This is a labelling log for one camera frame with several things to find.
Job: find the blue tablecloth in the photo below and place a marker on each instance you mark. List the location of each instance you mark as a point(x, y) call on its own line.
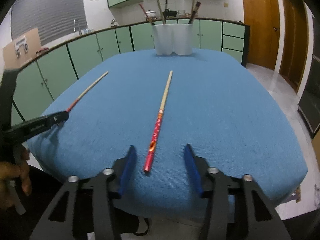
point(214, 104)

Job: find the brown wooden door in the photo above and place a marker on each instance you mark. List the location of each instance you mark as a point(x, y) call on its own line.
point(264, 20)

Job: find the red cloth on counter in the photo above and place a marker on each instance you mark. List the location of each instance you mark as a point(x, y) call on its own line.
point(41, 51)

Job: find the black wok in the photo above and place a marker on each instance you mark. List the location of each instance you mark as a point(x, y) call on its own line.
point(168, 13)

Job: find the open wooden doorway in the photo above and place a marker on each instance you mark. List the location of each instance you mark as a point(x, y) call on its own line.
point(295, 43)

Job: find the white double utensil holder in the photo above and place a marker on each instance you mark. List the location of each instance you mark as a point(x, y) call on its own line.
point(173, 38)

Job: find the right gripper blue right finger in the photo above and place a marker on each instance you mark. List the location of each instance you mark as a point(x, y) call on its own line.
point(192, 170)

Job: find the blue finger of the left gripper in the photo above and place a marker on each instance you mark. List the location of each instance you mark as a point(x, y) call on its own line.
point(48, 121)

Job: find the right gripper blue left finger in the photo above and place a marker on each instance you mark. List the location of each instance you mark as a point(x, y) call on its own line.
point(128, 164)

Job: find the green lower kitchen cabinets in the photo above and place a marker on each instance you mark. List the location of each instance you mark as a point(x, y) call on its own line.
point(46, 77)

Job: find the person's left hand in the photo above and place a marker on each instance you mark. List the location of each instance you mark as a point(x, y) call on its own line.
point(11, 172)

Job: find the cardboard board with device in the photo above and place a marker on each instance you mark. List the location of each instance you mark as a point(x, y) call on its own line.
point(22, 50)

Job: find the chrome kitchen faucet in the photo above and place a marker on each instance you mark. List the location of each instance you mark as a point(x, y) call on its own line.
point(77, 28)

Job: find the white pot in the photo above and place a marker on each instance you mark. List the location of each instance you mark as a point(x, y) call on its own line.
point(151, 14)

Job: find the grey window blind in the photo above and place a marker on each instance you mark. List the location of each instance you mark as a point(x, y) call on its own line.
point(53, 18)

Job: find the purple woven stool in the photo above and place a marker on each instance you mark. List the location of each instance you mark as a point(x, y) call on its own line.
point(295, 196)

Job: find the black glass cabinet appliance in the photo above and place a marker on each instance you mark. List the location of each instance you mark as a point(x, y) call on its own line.
point(308, 106)

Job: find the red-handled chopstick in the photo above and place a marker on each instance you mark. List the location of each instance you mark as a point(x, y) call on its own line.
point(85, 92)
point(152, 147)
point(147, 17)

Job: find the black chopstick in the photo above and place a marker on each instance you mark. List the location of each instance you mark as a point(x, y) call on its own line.
point(196, 8)
point(166, 8)

